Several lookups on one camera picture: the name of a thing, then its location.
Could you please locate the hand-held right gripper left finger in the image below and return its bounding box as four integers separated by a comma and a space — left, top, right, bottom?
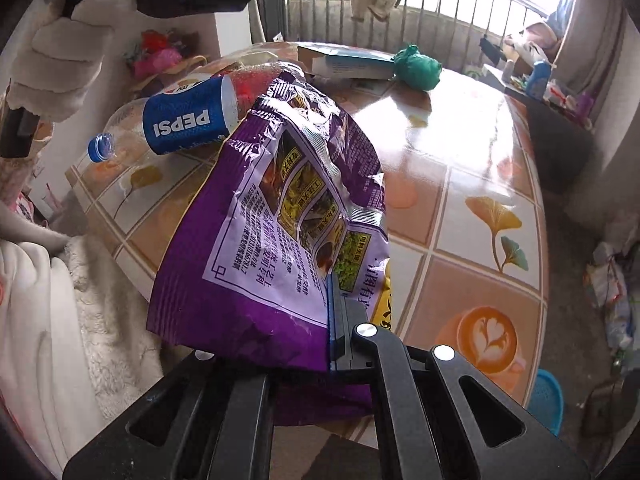
62, 350, 273, 480

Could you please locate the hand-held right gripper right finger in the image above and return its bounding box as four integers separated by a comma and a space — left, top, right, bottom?
326, 275, 592, 480

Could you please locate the purple snack bag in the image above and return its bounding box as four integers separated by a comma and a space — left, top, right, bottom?
146, 71, 392, 428

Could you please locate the person's left hand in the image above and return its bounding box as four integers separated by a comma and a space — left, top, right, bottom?
5, 0, 138, 123

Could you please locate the pink bag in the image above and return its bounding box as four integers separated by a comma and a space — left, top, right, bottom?
145, 47, 183, 73

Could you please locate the blue white cardboard box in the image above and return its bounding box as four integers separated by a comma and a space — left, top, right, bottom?
297, 44, 396, 81

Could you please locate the clear bottle blue label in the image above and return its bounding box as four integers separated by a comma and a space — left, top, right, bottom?
89, 60, 301, 163

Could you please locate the green plastic bag bundle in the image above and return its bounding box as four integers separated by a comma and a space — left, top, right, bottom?
392, 45, 443, 92

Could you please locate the metal balcony railing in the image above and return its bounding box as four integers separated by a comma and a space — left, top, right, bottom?
250, 0, 556, 73

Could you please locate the white fluffy blanket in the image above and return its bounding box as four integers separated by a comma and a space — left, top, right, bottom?
0, 232, 166, 466

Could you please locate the black flat object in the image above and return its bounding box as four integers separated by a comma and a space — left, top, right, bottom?
480, 35, 503, 63

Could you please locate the white plastic bag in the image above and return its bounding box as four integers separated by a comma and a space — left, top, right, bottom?
505, 22, 556, 68

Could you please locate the blue plastic basket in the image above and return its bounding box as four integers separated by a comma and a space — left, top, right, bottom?
527, 369, 563, 436

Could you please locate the blue plastic bottle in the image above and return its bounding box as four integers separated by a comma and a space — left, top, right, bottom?
525, 60, 553, 101

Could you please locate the grey curtain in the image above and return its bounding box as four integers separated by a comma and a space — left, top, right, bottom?
550, 0, 626, 126

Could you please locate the pile of plastic packaging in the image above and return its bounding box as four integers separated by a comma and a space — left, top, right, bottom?
585, 240, 640, 356

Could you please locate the purple bottle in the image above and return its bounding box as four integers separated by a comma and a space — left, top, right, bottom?
575, 92, 596, 128

